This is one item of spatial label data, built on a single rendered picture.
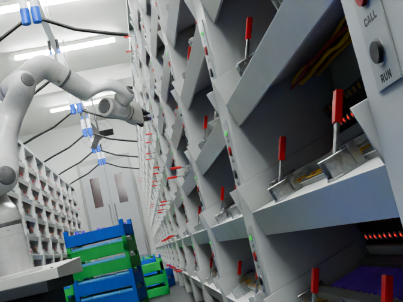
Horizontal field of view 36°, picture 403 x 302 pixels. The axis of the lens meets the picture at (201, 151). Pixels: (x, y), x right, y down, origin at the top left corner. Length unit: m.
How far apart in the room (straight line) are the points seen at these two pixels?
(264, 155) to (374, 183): 0.58
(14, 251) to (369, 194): 1.94
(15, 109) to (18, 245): 0.52
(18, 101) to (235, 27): 1.47
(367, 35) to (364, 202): 0.17
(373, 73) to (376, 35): 0.03
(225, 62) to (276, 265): 0.37
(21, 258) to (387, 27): 2.07
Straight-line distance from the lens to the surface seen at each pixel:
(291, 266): 1.09
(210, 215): 1.77
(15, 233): 2.39
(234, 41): 1.13
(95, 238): 3.07
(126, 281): 3.04
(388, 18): 0.44
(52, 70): 2.63
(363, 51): 0.49
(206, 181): 1.78
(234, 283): 1.78
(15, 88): 2.47
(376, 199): 0.55
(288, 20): 0.67
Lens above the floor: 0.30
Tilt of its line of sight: 8 degrees up
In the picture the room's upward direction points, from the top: 13 degrees counter-clockwise
